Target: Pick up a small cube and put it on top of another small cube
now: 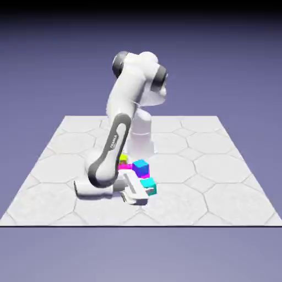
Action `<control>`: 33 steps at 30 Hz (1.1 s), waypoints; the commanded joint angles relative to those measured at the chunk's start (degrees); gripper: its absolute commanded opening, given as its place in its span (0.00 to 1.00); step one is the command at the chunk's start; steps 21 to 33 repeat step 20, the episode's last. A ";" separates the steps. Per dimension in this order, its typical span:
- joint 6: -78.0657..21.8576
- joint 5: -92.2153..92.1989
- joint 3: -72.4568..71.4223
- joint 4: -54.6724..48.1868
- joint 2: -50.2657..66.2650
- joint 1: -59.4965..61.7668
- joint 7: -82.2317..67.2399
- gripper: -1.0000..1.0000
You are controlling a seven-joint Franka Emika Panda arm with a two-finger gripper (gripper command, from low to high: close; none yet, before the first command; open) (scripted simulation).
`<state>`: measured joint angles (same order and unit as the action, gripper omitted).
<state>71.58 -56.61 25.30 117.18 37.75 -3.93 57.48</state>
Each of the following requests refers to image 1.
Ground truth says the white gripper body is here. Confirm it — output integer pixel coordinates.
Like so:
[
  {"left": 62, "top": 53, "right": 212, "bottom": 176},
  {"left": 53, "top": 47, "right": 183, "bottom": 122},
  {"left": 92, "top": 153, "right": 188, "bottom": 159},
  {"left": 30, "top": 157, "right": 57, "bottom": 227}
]
[{"left": 119, "top": 172, "right": 149, "bottom": 206}]

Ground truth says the small cyan cube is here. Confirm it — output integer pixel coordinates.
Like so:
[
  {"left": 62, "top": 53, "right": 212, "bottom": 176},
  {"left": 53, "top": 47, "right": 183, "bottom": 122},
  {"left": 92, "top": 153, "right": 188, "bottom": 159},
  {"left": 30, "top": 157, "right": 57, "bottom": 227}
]
[{"left": 140, "top": 177, "right": 158, "bottom": 196}]

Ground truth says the small blue cube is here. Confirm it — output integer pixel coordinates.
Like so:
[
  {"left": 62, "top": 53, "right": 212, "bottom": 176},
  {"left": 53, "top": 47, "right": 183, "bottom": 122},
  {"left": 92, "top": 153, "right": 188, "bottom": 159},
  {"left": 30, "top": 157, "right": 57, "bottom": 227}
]
[{"left": 132, "top": 159, "right": 150, "bottom": 178}]

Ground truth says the large magenta box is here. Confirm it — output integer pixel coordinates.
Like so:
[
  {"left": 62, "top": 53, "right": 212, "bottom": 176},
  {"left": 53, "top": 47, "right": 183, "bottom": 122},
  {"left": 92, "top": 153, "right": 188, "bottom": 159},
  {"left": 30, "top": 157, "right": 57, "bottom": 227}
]
[{"left": 118, "top": 163, "right": 151, "bottom": 180}]

